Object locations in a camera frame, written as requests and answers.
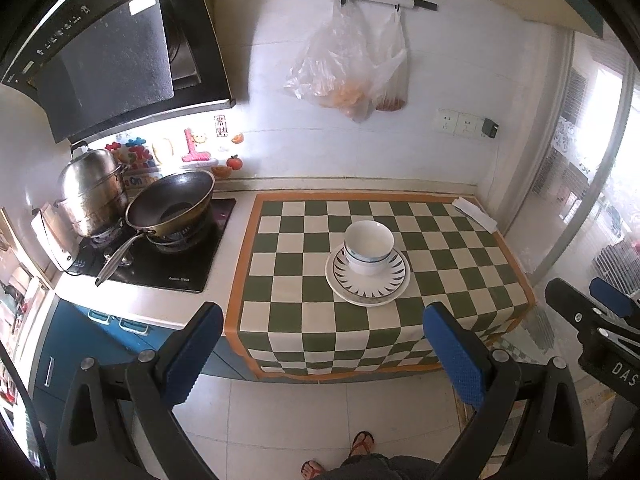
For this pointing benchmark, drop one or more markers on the pink wall sticker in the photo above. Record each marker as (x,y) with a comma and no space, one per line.
(195,152)

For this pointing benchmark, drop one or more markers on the black gas stove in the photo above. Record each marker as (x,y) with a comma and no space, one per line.
(165,272)

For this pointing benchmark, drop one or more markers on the white bowl blue band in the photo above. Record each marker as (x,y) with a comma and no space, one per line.
(367,240)

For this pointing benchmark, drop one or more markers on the striped white plate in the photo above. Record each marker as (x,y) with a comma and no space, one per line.
(368,302)

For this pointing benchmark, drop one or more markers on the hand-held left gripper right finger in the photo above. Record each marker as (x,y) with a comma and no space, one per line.
(455,355)

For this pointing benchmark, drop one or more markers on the large clear plastic bag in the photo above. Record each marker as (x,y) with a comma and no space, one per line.
(330,70)

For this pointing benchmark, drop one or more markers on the small clear plastic bag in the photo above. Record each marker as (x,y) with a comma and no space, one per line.
(395,87)

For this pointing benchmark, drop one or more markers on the red seal wall sticker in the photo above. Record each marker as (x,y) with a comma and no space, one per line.
(220,125)

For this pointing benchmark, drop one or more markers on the person's dark clothing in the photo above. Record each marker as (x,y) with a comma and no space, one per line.
(380,467)

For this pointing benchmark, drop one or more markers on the colourful wall sticker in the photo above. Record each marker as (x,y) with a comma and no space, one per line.
(132,152)

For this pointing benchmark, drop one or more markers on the person's foot in red flip-flop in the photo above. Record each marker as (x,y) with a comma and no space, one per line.
(312,470)
(361,442)

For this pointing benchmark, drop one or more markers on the green white checkered tablecloth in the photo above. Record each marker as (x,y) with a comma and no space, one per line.
(300,260)

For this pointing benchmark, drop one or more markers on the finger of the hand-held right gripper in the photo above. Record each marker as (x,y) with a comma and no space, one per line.
(612,297)
(570,305)

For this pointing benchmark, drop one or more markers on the white plate blue leaf pattern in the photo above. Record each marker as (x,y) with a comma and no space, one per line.
(350,281)

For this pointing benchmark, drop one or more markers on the white folded cloth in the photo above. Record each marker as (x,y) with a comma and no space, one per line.
(475,212)

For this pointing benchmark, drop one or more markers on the red fruit wall sticker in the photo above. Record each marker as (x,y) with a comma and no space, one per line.
(234,162)

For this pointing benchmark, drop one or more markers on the white kitchen appliance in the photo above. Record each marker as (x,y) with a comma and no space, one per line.
(55,245)

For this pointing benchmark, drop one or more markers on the dark wok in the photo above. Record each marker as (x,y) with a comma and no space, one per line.
(170,200)

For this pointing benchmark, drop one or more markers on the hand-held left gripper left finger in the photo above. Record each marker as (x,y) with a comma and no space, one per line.
(192,355)

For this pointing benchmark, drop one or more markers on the glass sliding door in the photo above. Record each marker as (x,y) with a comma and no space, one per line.
(575,160)

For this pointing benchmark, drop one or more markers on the black plug adapter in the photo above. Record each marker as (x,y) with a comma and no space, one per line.
(490,128)

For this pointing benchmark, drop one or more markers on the stainless steel steamer pot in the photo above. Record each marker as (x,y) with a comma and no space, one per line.
(92,190)

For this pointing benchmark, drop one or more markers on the white wall socket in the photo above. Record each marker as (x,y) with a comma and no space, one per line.
(446,121)
(470,125)

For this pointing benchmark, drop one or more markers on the orange tangerine wall sticker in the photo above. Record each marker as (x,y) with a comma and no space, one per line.
(237,138)

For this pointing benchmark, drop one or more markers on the orange slice wall sticker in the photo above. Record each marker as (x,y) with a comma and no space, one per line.
(221,171)

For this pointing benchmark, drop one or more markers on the blue kitchen cabinet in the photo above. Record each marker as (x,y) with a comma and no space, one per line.
(65,340)

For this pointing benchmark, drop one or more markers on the black range hood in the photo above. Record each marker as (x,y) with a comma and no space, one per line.
(110,60)

